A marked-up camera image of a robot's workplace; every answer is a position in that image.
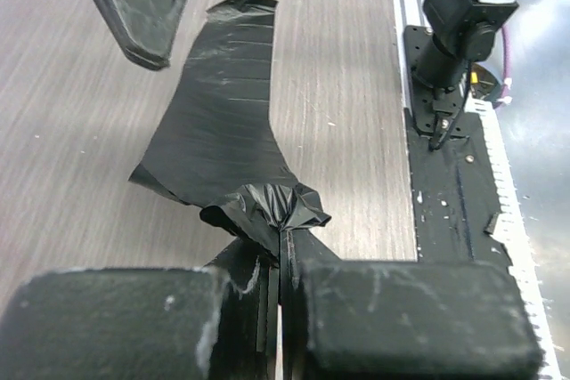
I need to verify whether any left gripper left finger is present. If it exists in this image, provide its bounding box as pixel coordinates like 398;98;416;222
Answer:
0;237;281;380

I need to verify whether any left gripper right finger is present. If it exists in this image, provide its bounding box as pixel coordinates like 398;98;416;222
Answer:
279;227;545;380

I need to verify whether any black trash bag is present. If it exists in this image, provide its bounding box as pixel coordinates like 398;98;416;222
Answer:
127;0;333;261

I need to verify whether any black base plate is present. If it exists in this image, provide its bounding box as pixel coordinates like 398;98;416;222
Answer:
403;23;513;265

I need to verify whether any white slotted cable duct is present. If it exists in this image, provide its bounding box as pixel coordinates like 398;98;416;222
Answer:
468;100;563;380

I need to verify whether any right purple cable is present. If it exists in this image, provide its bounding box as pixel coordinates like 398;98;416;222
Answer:
498;26;514;108

